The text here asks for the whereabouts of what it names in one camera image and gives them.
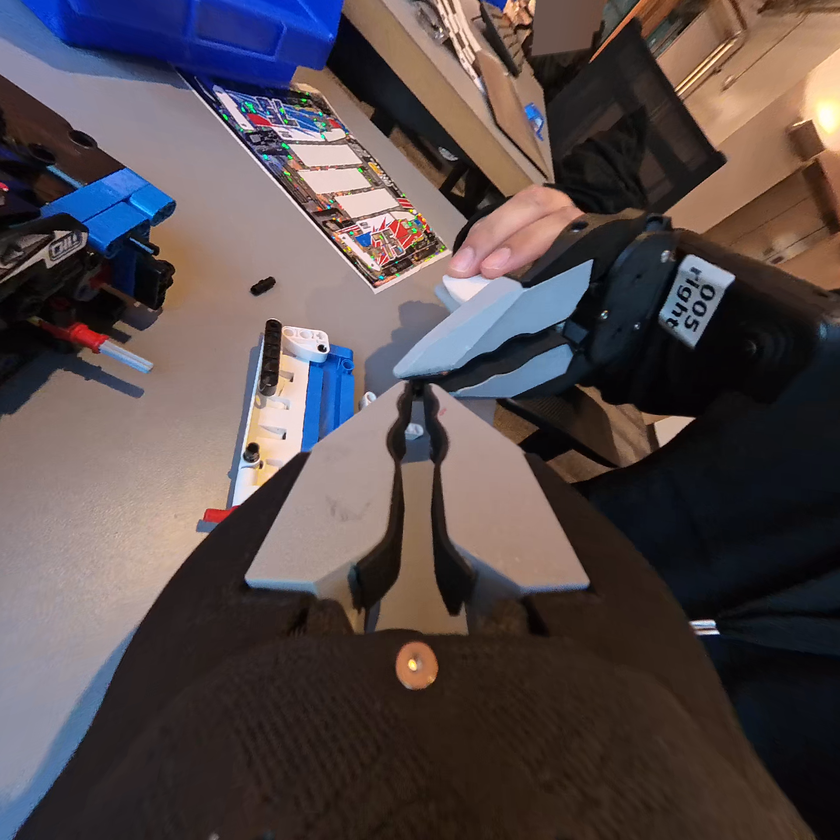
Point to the grey office table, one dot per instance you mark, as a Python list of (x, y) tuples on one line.
[(407, 65)]

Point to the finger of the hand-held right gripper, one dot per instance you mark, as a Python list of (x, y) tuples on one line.
[(531, 374), (499, 321)]

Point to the black office chair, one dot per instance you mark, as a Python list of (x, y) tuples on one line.
[(590, 426)]

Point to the person's right hand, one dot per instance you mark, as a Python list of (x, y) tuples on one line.
[(518, 223)]

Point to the holographic sticker sheet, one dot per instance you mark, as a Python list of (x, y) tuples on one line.
[(328, 184)]

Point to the lego race car model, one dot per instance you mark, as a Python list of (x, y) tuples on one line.
[(79, 229)]

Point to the blue white lego panel assembly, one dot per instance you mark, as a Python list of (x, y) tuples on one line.
[(289, 407)]

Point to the black lego connector pin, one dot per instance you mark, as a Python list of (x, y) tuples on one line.
[(262, 286), (415, 392)]

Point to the grey desk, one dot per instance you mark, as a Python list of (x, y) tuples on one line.
[(131, 492)]

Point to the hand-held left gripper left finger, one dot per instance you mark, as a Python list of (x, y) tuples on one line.
[(328, 512)]

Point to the lit table lamp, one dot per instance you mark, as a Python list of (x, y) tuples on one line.
[(827, 111)]

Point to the person's right forearm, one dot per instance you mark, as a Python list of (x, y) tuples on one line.
[(604, 170)]

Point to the blue plastic bin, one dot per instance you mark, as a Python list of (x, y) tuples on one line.
[(197, 26)]

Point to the checkered calibration board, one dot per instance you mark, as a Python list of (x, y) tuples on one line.
[(463, 33)]

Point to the white L-shaped lego beam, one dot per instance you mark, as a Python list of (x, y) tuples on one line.
[(413, 432)]

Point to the grey notebook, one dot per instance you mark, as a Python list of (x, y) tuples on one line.
[(515, 111)]

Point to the black keyboard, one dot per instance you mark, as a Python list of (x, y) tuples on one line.
[(502, 36)]

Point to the person's black jacket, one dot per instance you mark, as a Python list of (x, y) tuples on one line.
[(754, 525)]

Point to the clear small packet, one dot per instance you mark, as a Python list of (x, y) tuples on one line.
[(434, 14)]

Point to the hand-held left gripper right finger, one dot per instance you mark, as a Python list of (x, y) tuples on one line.
[(512, 518)]

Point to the black mesh chair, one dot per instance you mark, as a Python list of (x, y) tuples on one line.
[(669, 118)]

